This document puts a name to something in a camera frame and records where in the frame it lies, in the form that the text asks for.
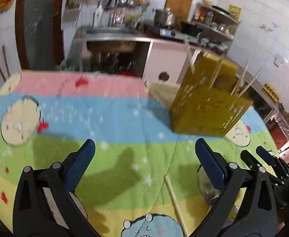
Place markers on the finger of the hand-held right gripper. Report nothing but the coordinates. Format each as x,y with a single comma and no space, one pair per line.
268,156
249,159

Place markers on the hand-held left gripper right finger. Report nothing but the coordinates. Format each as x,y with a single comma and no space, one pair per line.
210,163

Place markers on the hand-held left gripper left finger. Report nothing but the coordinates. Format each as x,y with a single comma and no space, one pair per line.
80,163

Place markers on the golden perforated utensil holder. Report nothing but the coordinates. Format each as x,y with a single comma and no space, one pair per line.
203,113

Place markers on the cartoon printed pastel blanket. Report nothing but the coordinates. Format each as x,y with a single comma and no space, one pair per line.
110,128

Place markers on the egg carton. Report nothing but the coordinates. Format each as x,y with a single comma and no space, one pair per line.
271,92

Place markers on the sink cabinet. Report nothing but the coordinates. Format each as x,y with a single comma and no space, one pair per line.
164,59

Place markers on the row of small bowls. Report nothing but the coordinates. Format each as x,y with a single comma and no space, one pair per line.
212,44

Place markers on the wooden stick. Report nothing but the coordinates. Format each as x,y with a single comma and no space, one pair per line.
6,59

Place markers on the steel sink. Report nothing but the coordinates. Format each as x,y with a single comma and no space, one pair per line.
110,31

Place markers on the black wok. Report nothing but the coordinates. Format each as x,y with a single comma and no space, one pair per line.
191,28

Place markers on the gas stove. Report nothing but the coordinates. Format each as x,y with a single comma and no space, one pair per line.
170,32

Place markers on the brown framed glass door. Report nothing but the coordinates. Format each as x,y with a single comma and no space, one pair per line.
40,29

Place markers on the row of condiment bottles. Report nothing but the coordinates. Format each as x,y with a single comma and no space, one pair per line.
203,17

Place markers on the steel cooking pot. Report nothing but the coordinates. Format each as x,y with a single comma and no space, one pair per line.
165,17

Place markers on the rectangular wooden cutting board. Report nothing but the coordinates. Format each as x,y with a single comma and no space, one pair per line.
179,1

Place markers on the white wall hook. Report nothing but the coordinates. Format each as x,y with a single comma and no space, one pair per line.
281,59

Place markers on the wall stickers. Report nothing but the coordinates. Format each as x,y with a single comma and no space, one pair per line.
268,27

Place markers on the corner wall shelf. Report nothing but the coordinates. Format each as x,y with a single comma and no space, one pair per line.
218,28

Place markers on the yellow wall poster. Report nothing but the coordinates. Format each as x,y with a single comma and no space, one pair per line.
234,12

